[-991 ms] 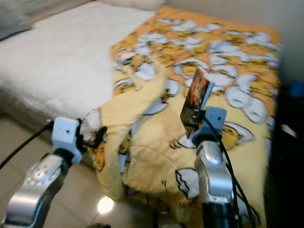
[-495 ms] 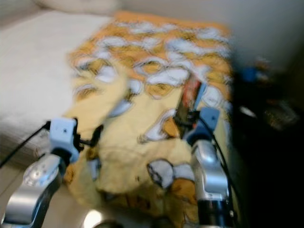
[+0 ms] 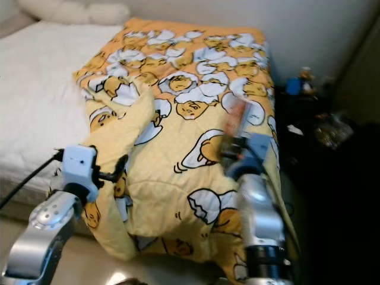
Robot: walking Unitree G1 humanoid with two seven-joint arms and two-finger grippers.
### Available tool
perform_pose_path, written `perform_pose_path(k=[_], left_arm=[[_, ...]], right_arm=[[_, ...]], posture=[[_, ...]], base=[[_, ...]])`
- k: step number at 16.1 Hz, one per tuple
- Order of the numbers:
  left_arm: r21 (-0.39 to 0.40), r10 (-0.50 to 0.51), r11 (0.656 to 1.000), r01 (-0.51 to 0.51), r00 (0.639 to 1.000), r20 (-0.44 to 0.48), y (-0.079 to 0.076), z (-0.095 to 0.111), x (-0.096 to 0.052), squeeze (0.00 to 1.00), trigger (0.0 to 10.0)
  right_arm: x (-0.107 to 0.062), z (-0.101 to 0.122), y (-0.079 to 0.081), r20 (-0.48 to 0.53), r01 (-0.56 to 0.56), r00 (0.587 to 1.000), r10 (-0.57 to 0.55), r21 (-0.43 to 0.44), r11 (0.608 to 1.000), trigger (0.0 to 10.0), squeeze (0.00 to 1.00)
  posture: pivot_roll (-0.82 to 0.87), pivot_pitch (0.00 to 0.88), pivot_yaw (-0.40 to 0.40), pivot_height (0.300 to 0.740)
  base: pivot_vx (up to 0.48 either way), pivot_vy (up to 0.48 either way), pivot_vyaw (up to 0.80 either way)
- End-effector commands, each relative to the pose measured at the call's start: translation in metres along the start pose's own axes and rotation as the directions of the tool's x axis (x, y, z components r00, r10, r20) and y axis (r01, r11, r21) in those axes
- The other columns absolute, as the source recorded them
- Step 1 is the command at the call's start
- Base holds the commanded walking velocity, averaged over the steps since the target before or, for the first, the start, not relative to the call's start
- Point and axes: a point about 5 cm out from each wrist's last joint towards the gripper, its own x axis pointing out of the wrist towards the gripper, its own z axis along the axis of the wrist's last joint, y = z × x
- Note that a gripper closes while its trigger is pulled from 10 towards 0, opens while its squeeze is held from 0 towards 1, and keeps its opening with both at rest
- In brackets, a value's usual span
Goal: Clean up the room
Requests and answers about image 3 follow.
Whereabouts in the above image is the small yellow figurine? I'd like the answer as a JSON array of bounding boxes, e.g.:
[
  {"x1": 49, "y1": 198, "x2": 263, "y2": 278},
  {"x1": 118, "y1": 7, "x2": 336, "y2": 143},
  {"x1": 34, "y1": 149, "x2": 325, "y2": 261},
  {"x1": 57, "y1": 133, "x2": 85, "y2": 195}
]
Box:
[{"x1": 300, "y1": 66, "x2": 316, "y2": 96}]

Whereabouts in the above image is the yellow cartoon egg blanket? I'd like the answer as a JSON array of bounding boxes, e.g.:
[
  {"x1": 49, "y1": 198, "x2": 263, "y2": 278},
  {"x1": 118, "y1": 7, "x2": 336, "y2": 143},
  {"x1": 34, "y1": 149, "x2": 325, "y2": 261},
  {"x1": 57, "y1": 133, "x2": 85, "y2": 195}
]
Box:
[{"x1": 74, "y1": 18, "x2": 297, "y2": 283}]

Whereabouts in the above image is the black nightstand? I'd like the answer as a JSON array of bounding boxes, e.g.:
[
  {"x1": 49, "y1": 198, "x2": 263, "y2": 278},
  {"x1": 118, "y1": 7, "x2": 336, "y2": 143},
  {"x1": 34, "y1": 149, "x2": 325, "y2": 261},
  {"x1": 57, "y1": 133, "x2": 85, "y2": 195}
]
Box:
[{"x1": 273, "y1": 86, "x2": 380, "y2": 285}]

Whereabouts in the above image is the cream bolster pillow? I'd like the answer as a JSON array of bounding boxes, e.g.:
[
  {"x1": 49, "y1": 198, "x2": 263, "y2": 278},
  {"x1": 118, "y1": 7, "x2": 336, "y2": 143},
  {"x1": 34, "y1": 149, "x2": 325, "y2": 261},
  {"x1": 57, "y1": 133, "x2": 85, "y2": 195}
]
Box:
[{"x1": 17, "y1": 0, "x2": 131, "y2": 26}]

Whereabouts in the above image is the white quilted mattress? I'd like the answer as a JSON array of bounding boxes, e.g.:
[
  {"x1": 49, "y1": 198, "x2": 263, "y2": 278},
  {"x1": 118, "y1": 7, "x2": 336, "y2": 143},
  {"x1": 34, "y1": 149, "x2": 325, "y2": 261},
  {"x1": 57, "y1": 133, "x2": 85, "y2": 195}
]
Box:
[{"x1": 0, "y1": 23, "x2": 125, "y2": 191}]

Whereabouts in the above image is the small blue box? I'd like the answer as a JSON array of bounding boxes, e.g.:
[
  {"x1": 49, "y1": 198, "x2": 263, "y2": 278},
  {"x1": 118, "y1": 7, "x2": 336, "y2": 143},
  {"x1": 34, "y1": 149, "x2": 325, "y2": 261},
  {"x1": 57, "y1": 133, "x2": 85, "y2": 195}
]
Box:
[{"x1": 286, "y1": 78, "x2": 303, "y2": 96}]

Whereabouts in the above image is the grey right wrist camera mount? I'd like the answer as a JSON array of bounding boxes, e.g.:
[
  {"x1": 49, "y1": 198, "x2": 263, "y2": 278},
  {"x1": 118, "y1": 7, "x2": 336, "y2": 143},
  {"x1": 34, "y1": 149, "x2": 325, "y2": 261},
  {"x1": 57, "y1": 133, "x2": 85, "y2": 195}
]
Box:
[{"x1": 240, "y1": 134, "x2": 271, "y2": 173}]

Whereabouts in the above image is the clear plastic packet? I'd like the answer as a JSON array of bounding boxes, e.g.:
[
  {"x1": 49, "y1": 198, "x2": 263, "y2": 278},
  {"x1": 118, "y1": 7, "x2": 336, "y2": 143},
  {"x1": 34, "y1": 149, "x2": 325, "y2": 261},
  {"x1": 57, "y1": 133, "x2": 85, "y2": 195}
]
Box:
[{"x1": 315, "y1": 112, "x2": 354, "y2": 149}]

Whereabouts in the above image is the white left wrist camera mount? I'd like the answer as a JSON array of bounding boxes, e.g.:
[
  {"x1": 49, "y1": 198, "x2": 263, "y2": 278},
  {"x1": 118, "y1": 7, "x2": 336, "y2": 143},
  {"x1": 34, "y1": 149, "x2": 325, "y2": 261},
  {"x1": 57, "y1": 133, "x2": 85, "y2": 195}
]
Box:
[{"x1": 62, "y1": 144, "x2": 99, "y2": 194}]

